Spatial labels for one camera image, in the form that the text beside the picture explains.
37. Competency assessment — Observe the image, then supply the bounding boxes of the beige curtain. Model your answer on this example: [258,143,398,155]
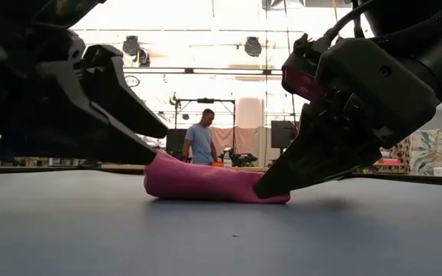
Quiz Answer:
[209,97,272,166]

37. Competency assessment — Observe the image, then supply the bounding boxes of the black round ceiling lamp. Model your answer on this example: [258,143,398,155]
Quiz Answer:
[243,36,263,58]
[123,34,141,57]

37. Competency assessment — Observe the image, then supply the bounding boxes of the brown dotted fabric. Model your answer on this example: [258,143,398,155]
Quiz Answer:
[385,137,412,173]

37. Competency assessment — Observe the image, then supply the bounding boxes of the black upright panel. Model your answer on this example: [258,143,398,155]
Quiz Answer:
[166,128,188,158]

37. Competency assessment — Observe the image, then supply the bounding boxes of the black square monitor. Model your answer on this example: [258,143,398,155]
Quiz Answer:
[270,120,299,150]

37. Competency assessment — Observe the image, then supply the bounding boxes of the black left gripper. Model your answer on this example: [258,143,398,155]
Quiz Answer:
[0,22,168,166]

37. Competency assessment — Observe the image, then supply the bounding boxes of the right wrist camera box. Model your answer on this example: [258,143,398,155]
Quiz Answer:
[281,33,324,103]

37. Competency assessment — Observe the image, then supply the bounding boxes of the person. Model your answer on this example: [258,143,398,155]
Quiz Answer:
[181,108,219,166]

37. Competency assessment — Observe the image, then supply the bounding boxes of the floral patterned fabric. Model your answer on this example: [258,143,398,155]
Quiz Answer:
[408,128,442,177]

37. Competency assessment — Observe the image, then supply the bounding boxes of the black machine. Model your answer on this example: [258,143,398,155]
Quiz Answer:
[230,152,259,168]

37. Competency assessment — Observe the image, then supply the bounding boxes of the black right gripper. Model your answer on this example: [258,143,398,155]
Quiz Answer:
[253,38,440,199]

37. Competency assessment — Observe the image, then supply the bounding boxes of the black table frame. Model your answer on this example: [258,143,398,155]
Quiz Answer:
[0,163,442,188]

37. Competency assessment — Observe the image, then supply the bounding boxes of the pink towel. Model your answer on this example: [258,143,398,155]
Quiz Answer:
[143,149,292,205]

